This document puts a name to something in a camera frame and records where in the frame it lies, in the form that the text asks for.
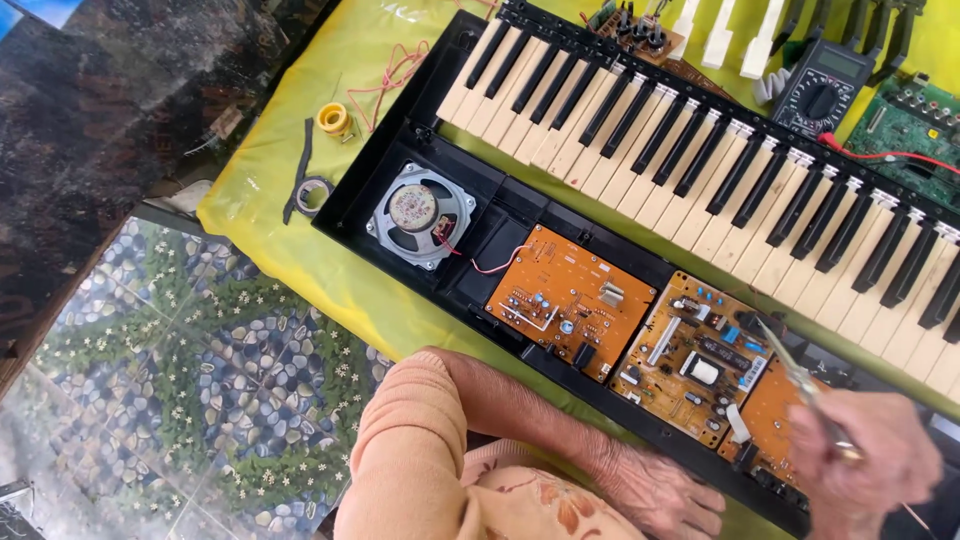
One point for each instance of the person's right hand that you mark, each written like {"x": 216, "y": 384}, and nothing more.
{"x": 885, "y": 465}

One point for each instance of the person's left hand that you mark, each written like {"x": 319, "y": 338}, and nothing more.
{"x": 645, "y": 487}

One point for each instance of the person's left fingers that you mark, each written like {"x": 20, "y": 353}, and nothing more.
{"x": 690, "y": 502}

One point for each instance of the person's right fingers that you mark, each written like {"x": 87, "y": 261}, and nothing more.
{"x": 821, "y": 457}

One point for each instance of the thin silver metal hand tool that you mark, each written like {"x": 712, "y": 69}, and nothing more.
{"x": 806, "y": 386}

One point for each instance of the small orange circuit board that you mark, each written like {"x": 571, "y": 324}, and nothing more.
{"x": 765, "y": 420}

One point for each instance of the tan power supply circuit board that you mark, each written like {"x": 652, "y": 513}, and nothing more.
{"x": 675, "y": 379}

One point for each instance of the orange amplifier circuit board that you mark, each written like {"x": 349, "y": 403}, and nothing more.
{"x": 562, "y": 281}

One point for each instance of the row of cream keyboard keys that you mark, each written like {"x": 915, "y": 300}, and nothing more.
{"x": 675, "y": 217}

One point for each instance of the peach floral garment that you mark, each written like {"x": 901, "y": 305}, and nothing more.
{"x": 405, "y": 465}

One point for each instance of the red multimeter probe lead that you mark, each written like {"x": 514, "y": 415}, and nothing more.
{"x": 885, "y": 156}

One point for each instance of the black electronic keyboard casing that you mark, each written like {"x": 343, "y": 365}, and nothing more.
{"x": 502, "y": 240}

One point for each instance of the green circuit board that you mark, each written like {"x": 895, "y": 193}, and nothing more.
{"x": 907, "y": 131}

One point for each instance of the black digital multimeter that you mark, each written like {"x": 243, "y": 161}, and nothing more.
{"x": 821, "y": 94}

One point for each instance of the brown perforated board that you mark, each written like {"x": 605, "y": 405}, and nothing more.
{"x": 697, "y": 79}

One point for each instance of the row of black keyboard keys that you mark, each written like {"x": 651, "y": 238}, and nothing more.
{"x": 607, "y": 109}

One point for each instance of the round grey loudspeaker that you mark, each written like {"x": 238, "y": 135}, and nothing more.
{"x": 412, "y": 208}

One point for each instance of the loose cream piano key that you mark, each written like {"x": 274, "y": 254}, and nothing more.
{"x": 684, "y": 30}
{"x": 720, "y": 37}
{"x": 759, "y": 49}

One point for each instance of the loose black key set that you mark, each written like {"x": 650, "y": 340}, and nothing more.
{"x": 896, "y": 34}

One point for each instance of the yellow plastic table cover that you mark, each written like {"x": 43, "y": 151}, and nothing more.
{"x": 300, "y": 262}

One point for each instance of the small board with black knobs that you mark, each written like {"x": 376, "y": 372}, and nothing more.
{"x": 637, "y": 34}

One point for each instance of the grey tape roll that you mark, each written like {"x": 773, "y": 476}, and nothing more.
{"x": 300, "y": 196}

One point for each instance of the black rubber strip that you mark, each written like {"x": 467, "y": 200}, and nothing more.
{"x": 304, "y": 161}

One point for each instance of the yellow solder spool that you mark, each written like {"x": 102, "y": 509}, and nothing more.
{"x": 333, "y": 118}

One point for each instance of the dark marble ledge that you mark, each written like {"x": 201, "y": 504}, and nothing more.
{"x": 112, "y": 150}

